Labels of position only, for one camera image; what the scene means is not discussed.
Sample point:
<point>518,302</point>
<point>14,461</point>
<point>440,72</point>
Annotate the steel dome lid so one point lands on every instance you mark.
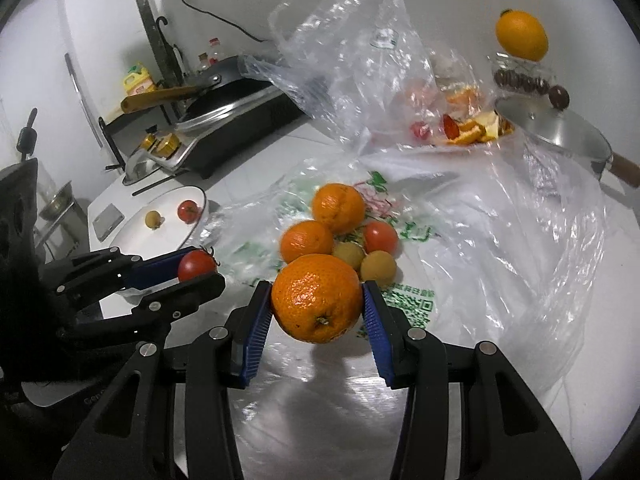
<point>140,165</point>

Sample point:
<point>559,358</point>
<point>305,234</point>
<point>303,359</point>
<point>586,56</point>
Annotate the black chopstick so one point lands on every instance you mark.
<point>157,183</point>

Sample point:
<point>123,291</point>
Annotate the red tomato on plate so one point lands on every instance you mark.
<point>188,211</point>

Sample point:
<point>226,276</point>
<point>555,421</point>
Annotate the red cherry tomato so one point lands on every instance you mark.
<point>379,236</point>
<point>197,262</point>

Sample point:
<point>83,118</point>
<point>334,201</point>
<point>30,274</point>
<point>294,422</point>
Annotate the yellow oil bottle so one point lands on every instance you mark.
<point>138,80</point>

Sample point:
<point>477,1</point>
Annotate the black wok wooden handle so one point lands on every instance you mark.
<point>222,84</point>

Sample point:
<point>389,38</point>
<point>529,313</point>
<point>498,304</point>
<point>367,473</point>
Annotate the orange on glass jar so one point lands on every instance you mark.
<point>522,35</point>

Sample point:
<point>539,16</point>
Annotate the induction cooker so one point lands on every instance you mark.
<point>222,122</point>

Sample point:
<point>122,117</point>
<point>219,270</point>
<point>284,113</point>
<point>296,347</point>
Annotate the printed white plastic bag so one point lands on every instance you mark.
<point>499,245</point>

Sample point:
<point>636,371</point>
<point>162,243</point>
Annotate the orange tangerine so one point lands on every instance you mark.
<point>339,207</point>
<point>305,238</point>

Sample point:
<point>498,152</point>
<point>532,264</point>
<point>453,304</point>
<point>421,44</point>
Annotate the yellow-green small fruit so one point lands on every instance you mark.
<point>349,252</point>
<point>379,267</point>

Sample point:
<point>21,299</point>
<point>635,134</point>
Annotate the clear plastic bag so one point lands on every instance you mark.
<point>360,69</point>

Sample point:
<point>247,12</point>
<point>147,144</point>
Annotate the white round plate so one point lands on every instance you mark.
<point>135,239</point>

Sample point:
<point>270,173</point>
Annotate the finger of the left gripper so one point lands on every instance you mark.
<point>177,301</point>
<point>147,273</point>

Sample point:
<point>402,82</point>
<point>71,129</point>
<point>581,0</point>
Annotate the yellow-green fruit on plate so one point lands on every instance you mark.
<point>153,220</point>

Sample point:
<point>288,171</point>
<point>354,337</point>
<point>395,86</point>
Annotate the large orange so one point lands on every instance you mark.
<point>317,298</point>

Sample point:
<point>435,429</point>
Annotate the grey smartphone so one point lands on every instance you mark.
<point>106,221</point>

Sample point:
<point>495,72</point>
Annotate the steel pot lid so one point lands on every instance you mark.
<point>551,123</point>

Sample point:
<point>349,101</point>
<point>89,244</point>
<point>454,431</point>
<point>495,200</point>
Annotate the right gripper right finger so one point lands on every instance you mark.
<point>410,358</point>

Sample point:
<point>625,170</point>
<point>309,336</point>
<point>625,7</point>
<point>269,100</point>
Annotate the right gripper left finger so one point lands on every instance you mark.
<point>223,358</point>

